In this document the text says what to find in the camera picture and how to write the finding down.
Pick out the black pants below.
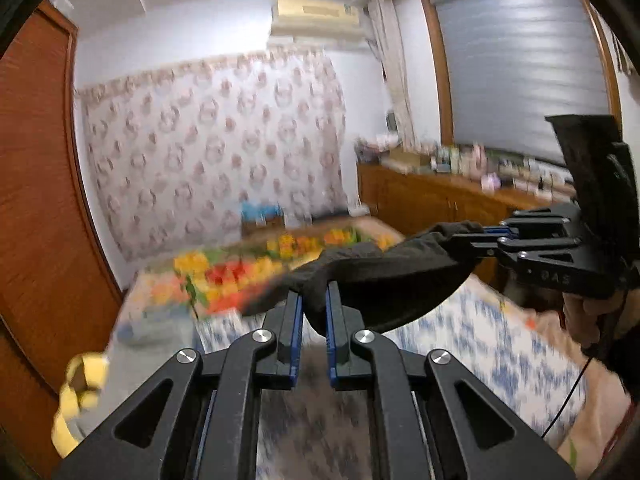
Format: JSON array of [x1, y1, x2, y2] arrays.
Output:
[[242, 221, 483, 336]]

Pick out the person's right hand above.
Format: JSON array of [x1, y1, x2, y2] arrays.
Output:
[[563, 289, 639, 349]]

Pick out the blue floral white quilt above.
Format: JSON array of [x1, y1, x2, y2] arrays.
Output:
[[195, 286, 574, 479]]

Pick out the wooden sideboard cabinet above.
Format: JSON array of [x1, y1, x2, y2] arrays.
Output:
[[357, 164, 550, 236]]

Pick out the grey window blind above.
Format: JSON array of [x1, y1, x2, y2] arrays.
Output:
[[433, 0, 610, 162]]

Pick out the colourful floral blanket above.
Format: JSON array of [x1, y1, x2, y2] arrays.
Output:
[[122, 217, 402, 320]]

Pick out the brown louvered wardrobe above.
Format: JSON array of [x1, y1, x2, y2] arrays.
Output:
[[1, 2, 122, 479]]

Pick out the cardboard box with blue cloth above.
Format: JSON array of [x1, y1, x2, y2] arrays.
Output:
[[241, 202, 285, 237]]

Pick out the white insulated pipe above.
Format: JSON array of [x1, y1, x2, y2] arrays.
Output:
[[367, 0, 416, 151]]

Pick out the patterned sheer curtain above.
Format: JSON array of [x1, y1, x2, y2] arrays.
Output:
[[78, 49, 347, 260]]

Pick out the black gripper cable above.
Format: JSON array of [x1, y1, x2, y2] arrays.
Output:
[[540, 288, 632, 438]]

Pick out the beige wall air conditioner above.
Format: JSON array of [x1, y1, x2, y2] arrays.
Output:
[[268, 0, 368, 50]]

